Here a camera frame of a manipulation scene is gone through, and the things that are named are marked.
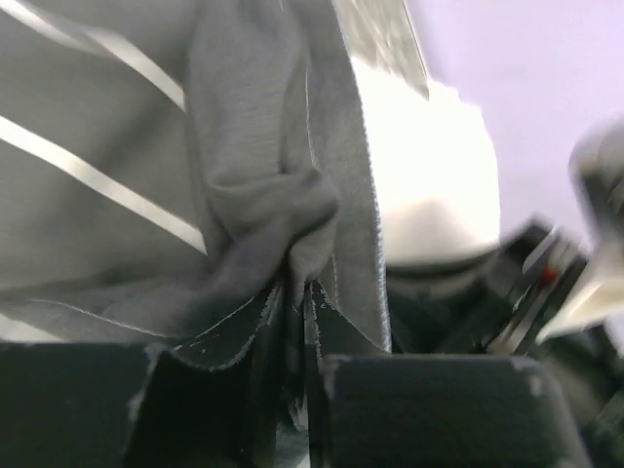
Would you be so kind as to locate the blue-grey pillowcase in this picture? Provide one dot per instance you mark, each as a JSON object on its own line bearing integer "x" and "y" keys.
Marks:
{"x": 163, "y": 162}

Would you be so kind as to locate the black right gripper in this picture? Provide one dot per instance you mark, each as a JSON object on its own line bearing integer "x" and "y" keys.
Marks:
{"x": 496, "y": 304}

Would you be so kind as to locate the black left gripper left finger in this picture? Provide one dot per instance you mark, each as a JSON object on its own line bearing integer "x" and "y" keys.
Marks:
{"x": 156, "y": 376}

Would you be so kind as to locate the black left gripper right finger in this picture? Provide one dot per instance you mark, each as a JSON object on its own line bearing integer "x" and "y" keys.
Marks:
{"x": 372, "y": 409}

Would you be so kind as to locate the white pillow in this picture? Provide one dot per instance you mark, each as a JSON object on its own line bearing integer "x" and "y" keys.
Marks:
{"x": 434, "y": 169}

